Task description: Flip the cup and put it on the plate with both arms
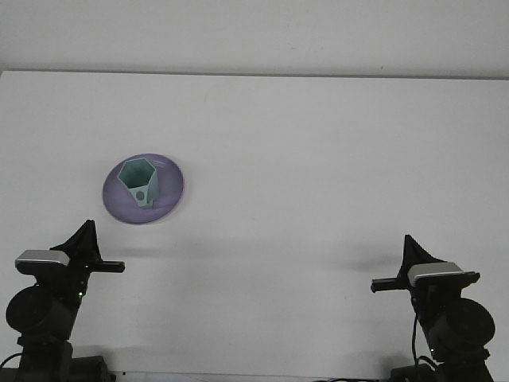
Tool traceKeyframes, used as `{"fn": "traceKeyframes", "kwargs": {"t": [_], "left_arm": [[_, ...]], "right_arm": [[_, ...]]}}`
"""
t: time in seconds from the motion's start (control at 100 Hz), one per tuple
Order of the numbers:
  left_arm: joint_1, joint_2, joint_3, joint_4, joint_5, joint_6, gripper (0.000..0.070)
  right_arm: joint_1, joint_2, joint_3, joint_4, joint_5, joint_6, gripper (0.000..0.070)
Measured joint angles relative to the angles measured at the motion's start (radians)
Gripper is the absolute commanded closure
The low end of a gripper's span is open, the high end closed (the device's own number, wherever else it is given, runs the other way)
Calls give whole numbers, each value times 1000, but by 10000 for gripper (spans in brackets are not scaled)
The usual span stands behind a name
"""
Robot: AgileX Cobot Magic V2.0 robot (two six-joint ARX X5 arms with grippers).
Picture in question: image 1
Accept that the pale blue hexagonal cup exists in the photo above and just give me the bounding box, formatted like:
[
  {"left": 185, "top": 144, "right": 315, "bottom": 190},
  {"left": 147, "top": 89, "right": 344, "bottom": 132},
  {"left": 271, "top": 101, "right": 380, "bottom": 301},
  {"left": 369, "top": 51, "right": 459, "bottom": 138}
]
[{"left": 117, "top": 158, "right": 160, "bottom": 209}]

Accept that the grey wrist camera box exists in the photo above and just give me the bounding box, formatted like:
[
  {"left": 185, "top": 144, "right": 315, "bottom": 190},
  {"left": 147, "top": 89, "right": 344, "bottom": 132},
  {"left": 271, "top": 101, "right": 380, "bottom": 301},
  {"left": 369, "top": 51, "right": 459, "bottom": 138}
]
[
  {"left": 408, "top": 262, "right": 464, "bottom": 289},
  {"left": 14, "top": 249, "right": 71, "bottom": 276}
]

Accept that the pale purple round plate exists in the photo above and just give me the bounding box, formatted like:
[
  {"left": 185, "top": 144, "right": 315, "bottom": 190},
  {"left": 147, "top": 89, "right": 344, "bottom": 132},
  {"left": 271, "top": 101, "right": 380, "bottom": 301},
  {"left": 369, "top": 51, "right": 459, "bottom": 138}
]
[{"left": 102, "top": 152, "right": 186, "bottom": 227}]

